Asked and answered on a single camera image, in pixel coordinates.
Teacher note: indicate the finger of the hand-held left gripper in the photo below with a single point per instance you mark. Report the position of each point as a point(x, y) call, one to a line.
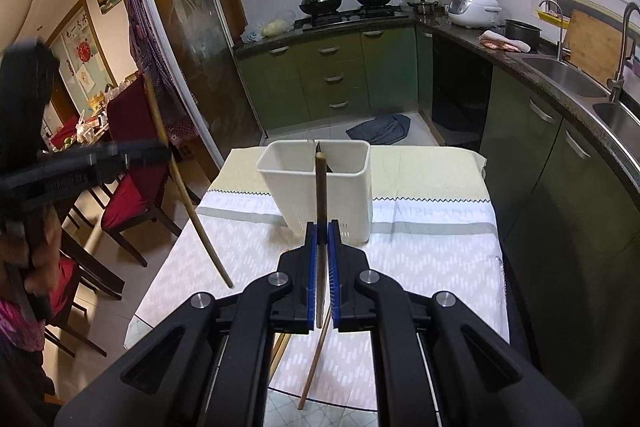
point(140, 152)

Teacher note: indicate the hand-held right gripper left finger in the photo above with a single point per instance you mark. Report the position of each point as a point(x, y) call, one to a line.
point(311, 279)

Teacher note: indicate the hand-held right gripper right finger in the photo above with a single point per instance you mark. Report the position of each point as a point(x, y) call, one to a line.
point(334, 279)

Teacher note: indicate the wooden chopstick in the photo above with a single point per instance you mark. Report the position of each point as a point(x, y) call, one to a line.
point(320, 192)
point(200, 227)

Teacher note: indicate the white plastic utensil holder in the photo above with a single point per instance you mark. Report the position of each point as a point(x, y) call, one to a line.
point(290, 192)

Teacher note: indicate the person's left forearm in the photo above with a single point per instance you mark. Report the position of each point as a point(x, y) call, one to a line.
point(45, 252)

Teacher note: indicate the red cushioned wooden chair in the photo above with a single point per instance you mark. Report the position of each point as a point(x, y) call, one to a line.
point(140, 197)

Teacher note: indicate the dark wooden dining table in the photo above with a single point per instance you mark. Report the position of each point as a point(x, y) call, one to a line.
point(90, 127)

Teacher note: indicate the door with red decoration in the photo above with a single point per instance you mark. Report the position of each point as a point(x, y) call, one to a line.
point(80, 57)

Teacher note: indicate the white patterned tablecloth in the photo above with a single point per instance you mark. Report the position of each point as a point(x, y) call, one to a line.
point(425, 257)

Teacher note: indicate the checkered hanging apron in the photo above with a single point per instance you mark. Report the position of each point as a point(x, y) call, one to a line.
point(150, 47)

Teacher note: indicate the glass sliding door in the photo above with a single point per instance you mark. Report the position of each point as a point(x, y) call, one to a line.
point(200, 32)

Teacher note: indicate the blue floor cloth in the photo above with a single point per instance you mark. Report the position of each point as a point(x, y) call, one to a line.
point(380, 129)

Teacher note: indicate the dark wooden chair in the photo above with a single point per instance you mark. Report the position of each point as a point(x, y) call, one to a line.
point(70, 297)

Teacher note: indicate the plastic bag with yellow food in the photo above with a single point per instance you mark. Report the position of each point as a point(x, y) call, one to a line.
point(277, 27)

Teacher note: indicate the green base cabinets with drawers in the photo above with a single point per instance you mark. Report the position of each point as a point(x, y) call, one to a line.
point(325, 77)

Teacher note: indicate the black built-in appliance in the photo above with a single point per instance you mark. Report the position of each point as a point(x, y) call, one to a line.
point(460, 97)

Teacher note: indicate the green sink base cabinet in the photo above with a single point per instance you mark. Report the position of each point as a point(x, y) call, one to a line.
point(550, 207)

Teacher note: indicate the black wok with lid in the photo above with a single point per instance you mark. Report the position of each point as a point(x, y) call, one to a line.
point(320, 3)

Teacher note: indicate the black gas stove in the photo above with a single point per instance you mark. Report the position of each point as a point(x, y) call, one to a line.
point(350, 16)

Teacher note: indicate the small steel pot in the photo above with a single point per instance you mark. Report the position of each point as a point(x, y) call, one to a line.
point(424, 7)

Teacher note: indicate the pink kitchen towel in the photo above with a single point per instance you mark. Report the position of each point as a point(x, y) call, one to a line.
point(500, 42)

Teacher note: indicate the white rice cooker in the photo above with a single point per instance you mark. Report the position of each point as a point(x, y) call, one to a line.
point(470, 9)

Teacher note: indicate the steel sink basin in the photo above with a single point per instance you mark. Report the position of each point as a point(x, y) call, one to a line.
point(560, 74)
point(622, 122)

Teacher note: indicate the black inner cooking pot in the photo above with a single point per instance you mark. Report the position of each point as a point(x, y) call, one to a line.
point(522, 36)

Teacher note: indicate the small steel faucet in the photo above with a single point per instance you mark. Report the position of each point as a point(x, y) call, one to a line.
point(560, 32)

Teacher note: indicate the yellow sink rack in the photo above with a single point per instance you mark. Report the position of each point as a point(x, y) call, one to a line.
point(550, 18)

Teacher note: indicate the wooden cutting board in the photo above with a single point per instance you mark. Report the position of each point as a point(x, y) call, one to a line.
point(597, 47)

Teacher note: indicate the tall steel faucet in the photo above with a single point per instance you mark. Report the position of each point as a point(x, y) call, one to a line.
point(620, 57)

